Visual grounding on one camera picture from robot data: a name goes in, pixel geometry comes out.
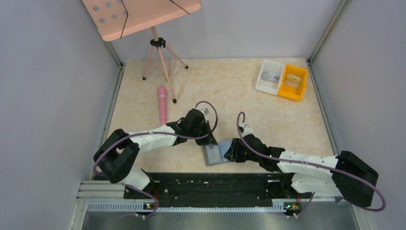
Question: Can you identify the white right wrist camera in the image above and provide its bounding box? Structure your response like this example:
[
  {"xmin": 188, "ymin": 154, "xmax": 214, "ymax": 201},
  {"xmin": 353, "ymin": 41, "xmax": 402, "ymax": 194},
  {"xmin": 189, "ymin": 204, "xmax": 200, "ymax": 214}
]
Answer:
[{"xmin": 239, "ymin": 124, "xmax": 253, "ymax": 137}]

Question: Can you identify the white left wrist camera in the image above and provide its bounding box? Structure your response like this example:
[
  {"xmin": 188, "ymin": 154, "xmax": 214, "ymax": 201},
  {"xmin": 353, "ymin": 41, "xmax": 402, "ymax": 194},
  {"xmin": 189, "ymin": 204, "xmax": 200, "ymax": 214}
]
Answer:
[{"xmin": 195, "ymin": 108, "xmax": 210, "ymax": 119}]

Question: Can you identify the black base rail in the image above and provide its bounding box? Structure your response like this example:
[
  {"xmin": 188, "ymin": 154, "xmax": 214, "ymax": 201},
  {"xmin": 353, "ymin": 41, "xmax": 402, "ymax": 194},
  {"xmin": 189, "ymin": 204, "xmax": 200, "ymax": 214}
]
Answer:
[{"xmin": 124, "ymin": 172, "xmax": 299, "ymax": 208}]

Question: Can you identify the card in white bin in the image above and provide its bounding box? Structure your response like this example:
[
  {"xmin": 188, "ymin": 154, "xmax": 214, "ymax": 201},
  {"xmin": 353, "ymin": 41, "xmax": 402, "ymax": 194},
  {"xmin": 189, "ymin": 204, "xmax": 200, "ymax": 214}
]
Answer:
[{"xmin": 261, "ymin": 71, "xmax": 280, "ymax": 83}]

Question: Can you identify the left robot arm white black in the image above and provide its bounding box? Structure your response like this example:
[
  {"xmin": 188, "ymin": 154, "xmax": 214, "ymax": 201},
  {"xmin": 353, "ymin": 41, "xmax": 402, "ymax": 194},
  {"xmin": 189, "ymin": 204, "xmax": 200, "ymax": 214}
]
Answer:
[{"xmin": 93, "ymin": 108, "xmax": 217, "ymax": 198}]

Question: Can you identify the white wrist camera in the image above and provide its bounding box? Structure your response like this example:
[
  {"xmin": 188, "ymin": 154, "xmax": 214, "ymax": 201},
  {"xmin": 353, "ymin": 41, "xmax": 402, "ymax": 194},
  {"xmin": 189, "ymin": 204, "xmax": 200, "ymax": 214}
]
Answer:
[
  {"xmin": 239, "ymin": 124, "xmax": 253, "ymax": 137},
  {"xmin": 195, "ymin": 108, "xmax": 210, "ymax": 119}
]

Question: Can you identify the card in yellow bin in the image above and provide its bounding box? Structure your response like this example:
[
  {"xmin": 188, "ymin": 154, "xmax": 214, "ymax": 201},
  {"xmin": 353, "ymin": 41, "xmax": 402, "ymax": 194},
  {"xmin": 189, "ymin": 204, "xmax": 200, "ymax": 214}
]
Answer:
[{"xmin": 284, "ymin": 73, "xmax": 302, "ymax": 89}]

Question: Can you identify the pink cylindrical bottle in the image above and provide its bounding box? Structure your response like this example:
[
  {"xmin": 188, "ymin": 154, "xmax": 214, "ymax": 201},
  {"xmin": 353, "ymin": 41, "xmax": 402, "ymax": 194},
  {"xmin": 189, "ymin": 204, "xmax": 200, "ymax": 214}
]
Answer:
[{"xmin": 158, "ymin": 86, "xmax": 167, "ymax": 126}]

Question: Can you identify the yellow plastic bin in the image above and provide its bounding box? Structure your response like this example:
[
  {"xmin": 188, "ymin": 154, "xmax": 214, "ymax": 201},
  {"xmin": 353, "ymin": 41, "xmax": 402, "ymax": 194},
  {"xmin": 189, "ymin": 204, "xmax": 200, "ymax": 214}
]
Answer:
[{"xmin": 277, "ymin": 65, "xmax": 308, "ymax": 101}]

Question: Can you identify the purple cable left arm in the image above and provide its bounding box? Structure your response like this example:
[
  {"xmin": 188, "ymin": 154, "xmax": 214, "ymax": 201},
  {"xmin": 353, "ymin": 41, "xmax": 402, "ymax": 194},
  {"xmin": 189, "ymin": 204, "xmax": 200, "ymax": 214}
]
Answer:
[{"xmin": 92, "ymin": 101, "xmax": 219, "ymax": 218}]

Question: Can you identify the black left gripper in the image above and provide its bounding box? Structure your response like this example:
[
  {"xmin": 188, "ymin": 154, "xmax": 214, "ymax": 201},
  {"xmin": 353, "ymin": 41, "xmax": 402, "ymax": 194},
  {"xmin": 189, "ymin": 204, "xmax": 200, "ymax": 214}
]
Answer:
[{"xmin": 189, "ymin": 120, "xmax": 217, "ymax": 146}]

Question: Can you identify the pink music stand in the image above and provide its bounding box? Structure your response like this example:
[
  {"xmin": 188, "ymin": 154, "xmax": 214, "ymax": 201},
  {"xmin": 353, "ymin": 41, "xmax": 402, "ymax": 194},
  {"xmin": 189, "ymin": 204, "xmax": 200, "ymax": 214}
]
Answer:
[{"xmin": 82, "ymin": 0, "xmax": 201, "ymax": 103}]

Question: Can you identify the white plastic bin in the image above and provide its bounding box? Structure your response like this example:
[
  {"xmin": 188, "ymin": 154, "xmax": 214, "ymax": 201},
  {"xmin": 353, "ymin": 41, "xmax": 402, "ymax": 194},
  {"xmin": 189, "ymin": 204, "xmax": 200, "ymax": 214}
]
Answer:
[{"xmin": 255, "ymin": 60, "xmax": 285, "ymax": 95}]

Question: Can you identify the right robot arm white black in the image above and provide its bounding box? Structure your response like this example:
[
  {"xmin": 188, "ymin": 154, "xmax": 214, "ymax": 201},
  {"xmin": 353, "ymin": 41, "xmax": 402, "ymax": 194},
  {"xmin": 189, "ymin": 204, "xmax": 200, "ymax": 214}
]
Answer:
[{"xmin": 224, "ymin": 134, "xmax": 379, "ymax": 208}]

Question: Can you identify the grey-green leather card holder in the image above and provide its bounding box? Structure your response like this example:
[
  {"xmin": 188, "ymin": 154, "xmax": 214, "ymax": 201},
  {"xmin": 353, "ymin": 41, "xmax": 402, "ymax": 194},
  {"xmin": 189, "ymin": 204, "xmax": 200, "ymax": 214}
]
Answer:
[{"xmin": 203, "ymin": 140, "xmax": 232, "ymax": 166}]

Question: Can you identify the aluminium frame rail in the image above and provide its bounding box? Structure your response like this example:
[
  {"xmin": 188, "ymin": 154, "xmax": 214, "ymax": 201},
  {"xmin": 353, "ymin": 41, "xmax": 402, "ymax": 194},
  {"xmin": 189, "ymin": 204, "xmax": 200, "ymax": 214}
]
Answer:
[{"xmin": 76, "ymin": 179, "xmax": 365, "ymax": 213}]

